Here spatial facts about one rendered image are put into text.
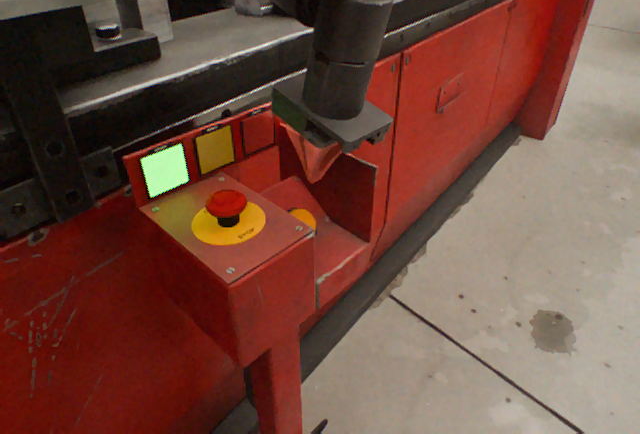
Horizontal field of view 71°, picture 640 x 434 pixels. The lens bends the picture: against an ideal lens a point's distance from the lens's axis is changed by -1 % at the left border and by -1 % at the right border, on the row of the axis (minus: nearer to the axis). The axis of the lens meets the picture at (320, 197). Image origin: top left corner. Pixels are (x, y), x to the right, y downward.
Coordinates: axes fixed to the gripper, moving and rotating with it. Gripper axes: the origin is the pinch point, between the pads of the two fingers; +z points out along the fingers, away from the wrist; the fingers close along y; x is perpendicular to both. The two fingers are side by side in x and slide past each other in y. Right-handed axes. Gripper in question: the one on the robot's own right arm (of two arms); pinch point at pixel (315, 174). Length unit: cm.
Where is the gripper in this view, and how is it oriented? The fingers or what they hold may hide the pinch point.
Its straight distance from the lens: 48.1
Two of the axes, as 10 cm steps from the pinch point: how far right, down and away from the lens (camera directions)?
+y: -7.0, -5.9, 4.1
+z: -1.8, 7.0, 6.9
